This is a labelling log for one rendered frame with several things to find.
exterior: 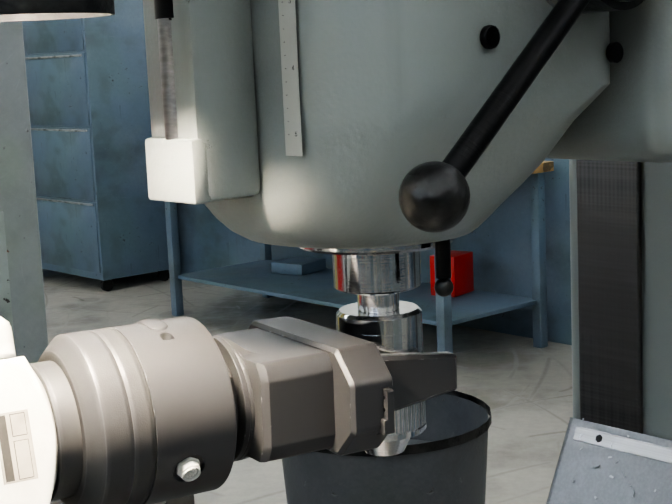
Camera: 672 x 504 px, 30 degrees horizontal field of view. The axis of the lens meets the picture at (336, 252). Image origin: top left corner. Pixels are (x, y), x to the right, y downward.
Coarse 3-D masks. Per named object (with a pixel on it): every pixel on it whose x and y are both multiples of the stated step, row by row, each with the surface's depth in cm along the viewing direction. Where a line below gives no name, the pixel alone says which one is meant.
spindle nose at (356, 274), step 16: (336, 256) 67; (352, 256) 66; (368, 256) 66; (384, 256) 65; (400, 256) 66; (416, 256) 67; (336, 272) 67; (352, 272) 66; (368, 272) 66; (384, 272) 66; (400, 272) 66; (416, 272) 67; (336, 288) 67; (352, 288) 66; (368, 288) 66; (384, 288) 66; (400, 288) 66
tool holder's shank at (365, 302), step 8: (360, 296) 68; (368, 296) 67; (376, 296) 67; (384, 296) 67; (392, 296) 67; (360, 304) 68; (368, 304) 67; (376, 304) 67; (384, 304) 67; (392, 304) 67
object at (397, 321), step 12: (336, 312) 68; (348, 312) 68; (360, 312) 67; (372, 312) 67; (384, 312) 67; (396, 312) 67; (408, 312) 67; (420, 312) 68; (336, 324) 68; (348, 324) 67; (360, 324) 66; (372, 324) 66; (384, 324) 66; (396, 324) 66; (408, 324) 67; (420, 324) 68
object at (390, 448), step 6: (408, 438) 69; (384, 444) 68; (390, 444) 68; (396, 444) 68; (402, 444) 68; (366, 450) 69; (372, 450) 68; (378, 450) 68; (384, 450) 68; (390, 450) 68; (396, 450) 68; (402, 450) 69
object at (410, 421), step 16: (368, 336) 66; (384, 336) 66; (400, 336) 66; (416, 336) 67; (384, 352) 66; (400, 352) 67; (416, 352) 67; (400, 416) 67; (416, 416) 68; (400, 432) 67; (416, 432) 68
